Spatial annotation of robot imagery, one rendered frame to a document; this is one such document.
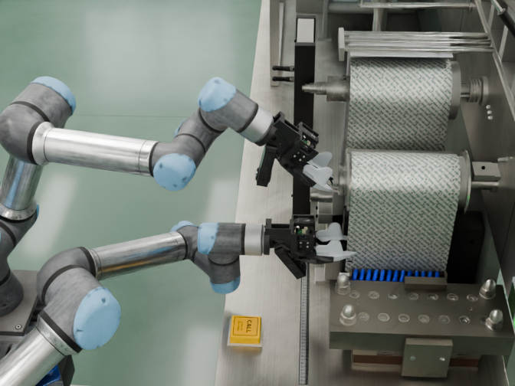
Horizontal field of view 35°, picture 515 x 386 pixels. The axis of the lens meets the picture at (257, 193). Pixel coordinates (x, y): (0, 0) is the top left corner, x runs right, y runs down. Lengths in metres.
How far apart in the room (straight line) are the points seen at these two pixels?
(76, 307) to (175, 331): 1.55
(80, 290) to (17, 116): 0.41
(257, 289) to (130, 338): 1.20
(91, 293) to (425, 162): 0.77
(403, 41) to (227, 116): 0.51
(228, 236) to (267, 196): 0.50
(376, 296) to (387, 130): 0.40
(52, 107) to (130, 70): 2.91
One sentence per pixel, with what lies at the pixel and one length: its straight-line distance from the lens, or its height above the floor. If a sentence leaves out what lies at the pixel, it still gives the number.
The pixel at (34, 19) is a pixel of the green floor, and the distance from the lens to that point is 5.50.
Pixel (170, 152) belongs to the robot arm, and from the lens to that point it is 1.65.
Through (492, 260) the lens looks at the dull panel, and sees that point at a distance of 1.99.
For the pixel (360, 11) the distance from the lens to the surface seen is 2.72.
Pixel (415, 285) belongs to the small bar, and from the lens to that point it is 1.91.
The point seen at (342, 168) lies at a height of 1.29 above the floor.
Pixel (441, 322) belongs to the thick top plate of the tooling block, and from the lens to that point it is 1.86.
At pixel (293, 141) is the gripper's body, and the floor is 1.38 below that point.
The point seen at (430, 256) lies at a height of 1.08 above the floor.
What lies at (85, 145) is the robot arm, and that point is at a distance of 1.73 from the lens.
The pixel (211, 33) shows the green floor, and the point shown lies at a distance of 5.11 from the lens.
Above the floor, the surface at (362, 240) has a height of 1.12.
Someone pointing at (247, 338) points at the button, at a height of 0.92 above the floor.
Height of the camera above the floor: 2.39
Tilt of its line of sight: 39 degrees down
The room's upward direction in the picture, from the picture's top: 1 degrees counter-clockwise
